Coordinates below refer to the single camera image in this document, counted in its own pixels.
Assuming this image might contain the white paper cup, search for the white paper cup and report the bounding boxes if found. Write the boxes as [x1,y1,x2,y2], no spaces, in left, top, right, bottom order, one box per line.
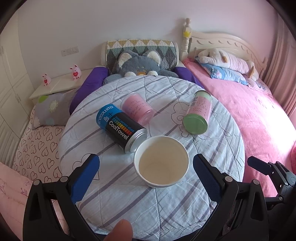
[133,136,190,188]

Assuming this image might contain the operator thumb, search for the operator thumb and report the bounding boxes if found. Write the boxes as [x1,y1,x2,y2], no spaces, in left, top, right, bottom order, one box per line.
[104,219,133,241]

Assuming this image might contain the pink bed cover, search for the pink bed cover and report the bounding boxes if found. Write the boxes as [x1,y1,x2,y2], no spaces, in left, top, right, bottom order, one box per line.
[183,58,295,197]

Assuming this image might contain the pink folded blanket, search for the pink folded blanket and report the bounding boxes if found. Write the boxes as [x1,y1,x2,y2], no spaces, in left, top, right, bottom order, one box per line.
[1,163,33,240]

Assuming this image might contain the heart pattern bed sheet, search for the heart pattern bed sheet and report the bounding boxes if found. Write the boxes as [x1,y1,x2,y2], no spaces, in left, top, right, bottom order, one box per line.
[13,110,65,183]

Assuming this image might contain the green lid pink canister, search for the green lid pink canister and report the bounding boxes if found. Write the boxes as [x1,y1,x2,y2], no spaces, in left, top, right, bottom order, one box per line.
[183,90,213,135]

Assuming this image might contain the grey flower pillow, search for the grey flower pillow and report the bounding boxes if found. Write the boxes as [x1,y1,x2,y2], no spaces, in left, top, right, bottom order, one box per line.
[32,89,77,130]

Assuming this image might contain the light blue cartoon pillow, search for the light blue cartoon pillow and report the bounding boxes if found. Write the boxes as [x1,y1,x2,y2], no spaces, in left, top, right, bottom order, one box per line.
[195,57,248,85]

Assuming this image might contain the black blue CoolTowel can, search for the black blue CoolTowel can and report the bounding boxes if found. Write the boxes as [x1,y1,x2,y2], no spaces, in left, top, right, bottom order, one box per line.
[96,103,147,154]

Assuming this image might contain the pink curtain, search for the pink curtain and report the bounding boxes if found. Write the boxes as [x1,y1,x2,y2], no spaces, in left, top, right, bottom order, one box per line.
[263,14,296,117]

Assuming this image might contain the white dog plush toy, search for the white dog plush toy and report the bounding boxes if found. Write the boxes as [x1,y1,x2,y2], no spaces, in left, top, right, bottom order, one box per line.
[198,48,259,81]

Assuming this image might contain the striped light blue quilt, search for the striped light blue quilt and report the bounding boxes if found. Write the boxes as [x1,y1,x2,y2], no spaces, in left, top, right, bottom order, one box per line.
[59,76,245,240]

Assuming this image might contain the cream wardrobe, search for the cream wardrobe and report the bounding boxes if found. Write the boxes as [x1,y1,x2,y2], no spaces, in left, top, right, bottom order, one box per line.
[1,13,35,167]

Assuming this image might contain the cream bedside table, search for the cream bedside table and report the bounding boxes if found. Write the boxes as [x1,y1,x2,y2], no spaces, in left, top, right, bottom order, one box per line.
[30,69,92,103]

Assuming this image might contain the left pink rabbit figurine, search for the left pink rabbit figurine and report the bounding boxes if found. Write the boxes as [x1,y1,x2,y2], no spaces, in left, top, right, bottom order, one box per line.
[42,73,52,86]

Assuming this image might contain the pink rabbit figurine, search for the pink rabbit figurine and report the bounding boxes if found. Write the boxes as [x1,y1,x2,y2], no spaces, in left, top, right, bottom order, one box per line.
[42,73,52,86]
[70,65,82,80]

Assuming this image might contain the pink plastic canister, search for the pink plastic canister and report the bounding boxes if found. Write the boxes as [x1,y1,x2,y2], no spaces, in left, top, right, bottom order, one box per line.
[120,92,154,126]

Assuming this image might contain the purple pillow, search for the purple pillow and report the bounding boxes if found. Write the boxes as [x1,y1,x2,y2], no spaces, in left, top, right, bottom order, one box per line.
[69,66,109,115]

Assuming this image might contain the right pink rabbit figurine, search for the right pink rabbit figurine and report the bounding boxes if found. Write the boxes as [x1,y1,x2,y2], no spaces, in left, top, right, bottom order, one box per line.
[70,65,82,80]

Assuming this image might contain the cream wooden headboard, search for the cream wooden headboard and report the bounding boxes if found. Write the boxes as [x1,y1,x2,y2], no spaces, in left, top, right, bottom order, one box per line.
[179,18,267,78]

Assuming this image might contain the diamond pattern quilted headboard cover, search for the diamond pattern quilted headboard cover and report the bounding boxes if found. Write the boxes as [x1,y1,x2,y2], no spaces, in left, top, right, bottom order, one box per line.
[102,39,179,73]

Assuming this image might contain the grey cat plush toy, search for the grey cat plush toy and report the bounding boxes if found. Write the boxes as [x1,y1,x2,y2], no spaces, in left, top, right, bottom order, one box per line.
[102,50,179,85]

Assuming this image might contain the white wall socket panel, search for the white wall socket panel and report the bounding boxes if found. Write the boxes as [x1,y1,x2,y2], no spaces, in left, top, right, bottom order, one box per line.
[61,46,79,57]

